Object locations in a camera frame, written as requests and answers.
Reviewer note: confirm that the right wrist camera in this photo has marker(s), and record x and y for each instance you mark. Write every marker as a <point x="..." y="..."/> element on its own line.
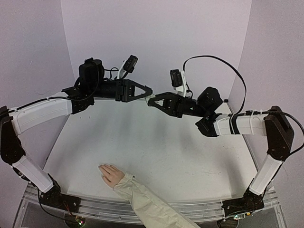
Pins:
<point x="178" y="82"/>

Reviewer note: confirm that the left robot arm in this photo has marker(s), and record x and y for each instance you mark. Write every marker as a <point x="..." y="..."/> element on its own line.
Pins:
<point x="91" y="84"/>

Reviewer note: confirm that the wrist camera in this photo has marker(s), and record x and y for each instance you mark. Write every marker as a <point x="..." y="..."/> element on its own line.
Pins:
<point x="178" y="82"/>
<point x="127" y="67"/>

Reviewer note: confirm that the beige sleeved forearm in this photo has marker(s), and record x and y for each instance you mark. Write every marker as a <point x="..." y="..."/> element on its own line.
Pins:
<point x="151" y="210"/>

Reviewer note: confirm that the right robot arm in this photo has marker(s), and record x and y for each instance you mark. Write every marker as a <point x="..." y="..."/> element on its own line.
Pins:
<point x="272" y="124"/>

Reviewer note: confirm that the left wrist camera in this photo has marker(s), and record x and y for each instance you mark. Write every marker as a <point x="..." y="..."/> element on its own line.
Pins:
<point x="127" y="67"/>

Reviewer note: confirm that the clear nail polish bottle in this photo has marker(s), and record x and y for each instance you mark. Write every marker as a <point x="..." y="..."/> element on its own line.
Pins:
<point x="150" y="100"/>

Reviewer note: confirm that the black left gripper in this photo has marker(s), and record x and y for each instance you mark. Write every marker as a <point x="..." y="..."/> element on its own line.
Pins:
<point x="126" y="90"/>

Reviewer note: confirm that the mannequin hand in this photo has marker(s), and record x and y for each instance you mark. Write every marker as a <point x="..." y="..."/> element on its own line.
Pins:
<point x="111" y="175"/>

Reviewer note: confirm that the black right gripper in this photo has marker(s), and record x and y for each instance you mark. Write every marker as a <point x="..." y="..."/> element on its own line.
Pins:
<point x="178" y="107"/>

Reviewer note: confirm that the aluminium back table rail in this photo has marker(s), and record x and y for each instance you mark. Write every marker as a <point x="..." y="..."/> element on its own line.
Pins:
<point x="141" y="99"/>

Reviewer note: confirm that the aluminium front rail frame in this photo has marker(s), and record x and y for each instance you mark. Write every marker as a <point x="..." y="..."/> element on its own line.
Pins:
<point x="101" y="213"/>

